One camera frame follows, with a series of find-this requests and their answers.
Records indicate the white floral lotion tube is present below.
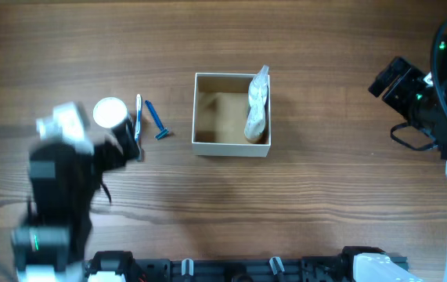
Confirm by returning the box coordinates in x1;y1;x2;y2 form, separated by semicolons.
244;85;268;143

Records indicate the dark mouthwash spray bottle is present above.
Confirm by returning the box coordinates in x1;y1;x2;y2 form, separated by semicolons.
248;65;269;107

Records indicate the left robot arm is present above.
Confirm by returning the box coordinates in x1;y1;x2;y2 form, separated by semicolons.
11;117;143;281

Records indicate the clear cotton swab tub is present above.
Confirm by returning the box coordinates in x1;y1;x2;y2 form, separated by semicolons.
92;97;128;128

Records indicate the blue white toothbrush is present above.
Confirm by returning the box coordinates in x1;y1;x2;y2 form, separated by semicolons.
135;94;143;161

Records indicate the blue disposable razor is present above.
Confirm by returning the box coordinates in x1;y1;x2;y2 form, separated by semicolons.
145;100;169;140

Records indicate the beige open cardboard box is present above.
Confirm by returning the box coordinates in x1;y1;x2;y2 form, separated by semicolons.
191;73;272;157

